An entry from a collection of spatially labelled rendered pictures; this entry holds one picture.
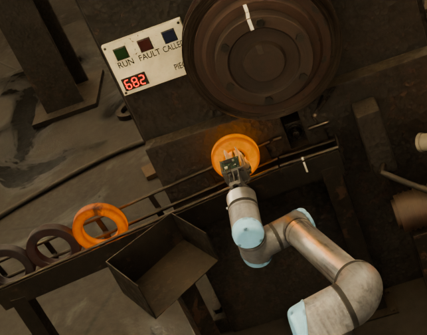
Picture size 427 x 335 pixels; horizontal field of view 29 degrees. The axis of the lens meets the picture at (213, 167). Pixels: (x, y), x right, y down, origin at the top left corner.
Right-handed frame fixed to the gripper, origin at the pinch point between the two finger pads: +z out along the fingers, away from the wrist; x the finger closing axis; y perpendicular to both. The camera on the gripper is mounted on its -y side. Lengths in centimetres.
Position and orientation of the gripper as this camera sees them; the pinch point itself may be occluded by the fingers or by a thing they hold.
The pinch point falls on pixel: (233, 152)
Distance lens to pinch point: 267.0
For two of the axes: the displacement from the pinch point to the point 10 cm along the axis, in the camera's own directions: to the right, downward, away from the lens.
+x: -9.3, 3.2, 1.7
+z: -1.2, -7.3, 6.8
